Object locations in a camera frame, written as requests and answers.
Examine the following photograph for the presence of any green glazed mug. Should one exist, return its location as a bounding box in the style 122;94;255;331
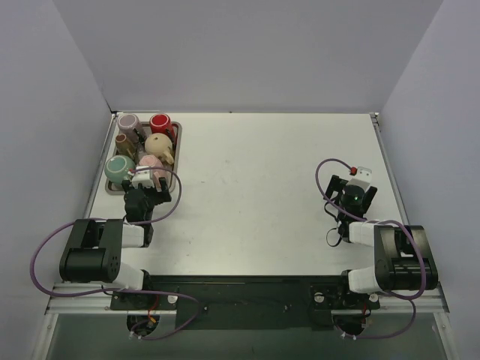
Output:
103;154;136;186

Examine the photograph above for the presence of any pink mug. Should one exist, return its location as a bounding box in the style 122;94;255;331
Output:
138;154;167;180

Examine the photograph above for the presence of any brown small mug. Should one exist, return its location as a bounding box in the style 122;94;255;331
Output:
115;133;136;158

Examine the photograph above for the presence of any beige round mug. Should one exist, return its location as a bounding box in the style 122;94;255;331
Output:
145;133;175;165

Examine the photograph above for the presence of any purple mug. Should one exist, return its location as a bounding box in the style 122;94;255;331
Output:
117;113;146;143

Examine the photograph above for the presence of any red mug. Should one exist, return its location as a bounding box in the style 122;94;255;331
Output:
149;113;176;139

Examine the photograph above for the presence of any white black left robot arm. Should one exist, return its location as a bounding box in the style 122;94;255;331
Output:
59;177;172;309

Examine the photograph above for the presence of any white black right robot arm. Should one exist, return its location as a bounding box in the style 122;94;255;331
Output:
325;175;439;307

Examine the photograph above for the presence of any metal tray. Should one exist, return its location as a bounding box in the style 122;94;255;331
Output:
107;119;182;171

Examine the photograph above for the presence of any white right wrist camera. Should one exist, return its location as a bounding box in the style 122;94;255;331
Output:
346;166;373;192

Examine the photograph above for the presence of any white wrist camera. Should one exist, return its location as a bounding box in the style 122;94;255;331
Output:
131;166;155;189
346;166;373;192

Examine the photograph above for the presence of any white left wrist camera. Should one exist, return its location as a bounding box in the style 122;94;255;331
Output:
131;166;155;189

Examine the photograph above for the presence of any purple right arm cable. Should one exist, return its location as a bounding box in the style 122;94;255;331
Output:
314;158;429;339

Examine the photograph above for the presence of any aluminium front rail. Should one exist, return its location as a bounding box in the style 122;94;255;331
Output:
46;283;449;315

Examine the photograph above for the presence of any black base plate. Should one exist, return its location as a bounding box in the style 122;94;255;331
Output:
110;275;380;330

